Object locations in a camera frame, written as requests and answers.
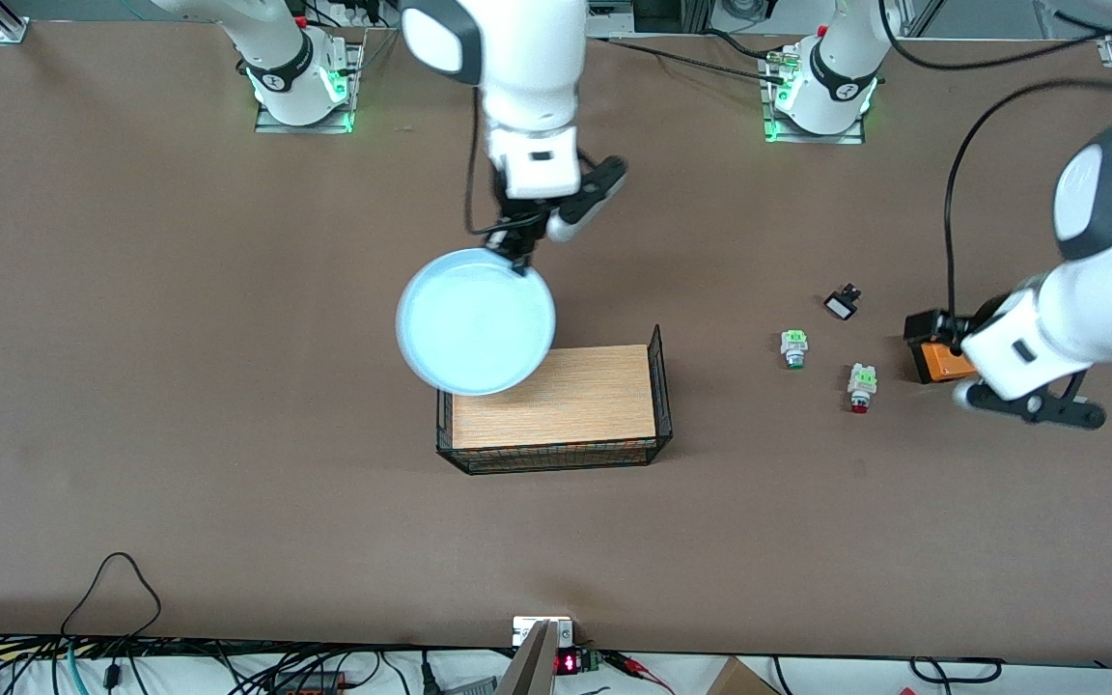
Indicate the grey metal bar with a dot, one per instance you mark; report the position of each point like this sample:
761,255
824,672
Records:
532,666

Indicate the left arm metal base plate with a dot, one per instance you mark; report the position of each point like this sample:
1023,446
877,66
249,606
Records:
850,137

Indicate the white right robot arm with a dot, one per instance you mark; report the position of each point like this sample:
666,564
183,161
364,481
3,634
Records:
527,68

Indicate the orange button enclosure box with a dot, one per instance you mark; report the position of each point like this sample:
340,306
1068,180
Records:
937,365

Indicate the green push button switch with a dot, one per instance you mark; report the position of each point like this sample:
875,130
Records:
793,346

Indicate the red push button switch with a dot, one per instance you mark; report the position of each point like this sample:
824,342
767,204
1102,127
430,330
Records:
862,383

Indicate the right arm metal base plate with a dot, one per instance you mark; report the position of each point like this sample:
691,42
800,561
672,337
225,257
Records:
355,87

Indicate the black square white-faced button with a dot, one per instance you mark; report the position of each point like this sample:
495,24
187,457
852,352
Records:
841,306

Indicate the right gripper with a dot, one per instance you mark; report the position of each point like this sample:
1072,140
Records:
519,235

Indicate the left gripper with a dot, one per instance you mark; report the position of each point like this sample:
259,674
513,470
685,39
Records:
927,326

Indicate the red digit display module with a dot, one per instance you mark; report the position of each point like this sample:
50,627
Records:
568,663

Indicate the silver camera mount bracket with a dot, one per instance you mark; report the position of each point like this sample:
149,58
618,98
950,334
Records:
522,629

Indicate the wooden board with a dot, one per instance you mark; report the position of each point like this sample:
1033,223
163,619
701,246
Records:
575,405

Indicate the brown cardboard piece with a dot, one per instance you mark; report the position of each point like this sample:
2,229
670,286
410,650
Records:
739,681

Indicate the light blue round plate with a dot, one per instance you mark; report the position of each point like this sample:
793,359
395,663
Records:
474,323

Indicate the black red power strip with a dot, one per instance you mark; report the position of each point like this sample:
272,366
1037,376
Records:
310,685

